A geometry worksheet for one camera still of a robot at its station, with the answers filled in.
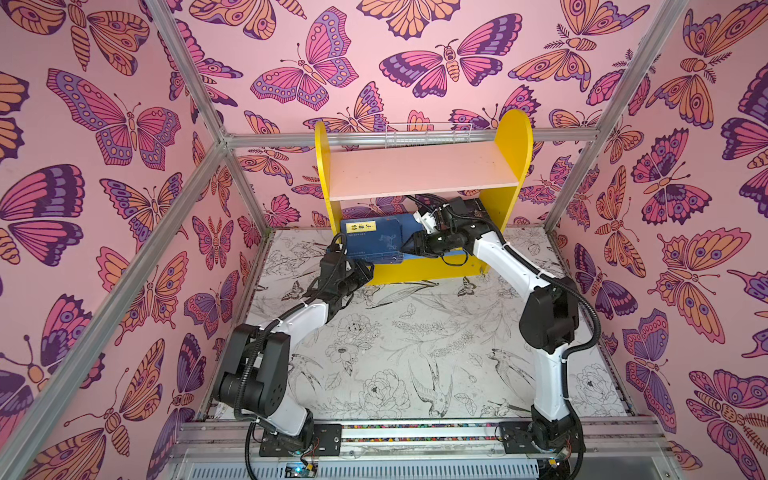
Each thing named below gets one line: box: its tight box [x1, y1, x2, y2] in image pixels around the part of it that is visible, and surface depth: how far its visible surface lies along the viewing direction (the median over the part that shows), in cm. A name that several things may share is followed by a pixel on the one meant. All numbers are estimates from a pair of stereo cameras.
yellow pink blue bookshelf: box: [315, 109, 534, 284], surface depth 91 cm
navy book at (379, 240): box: [340, 214, 423, 264], surface depth 92 cm
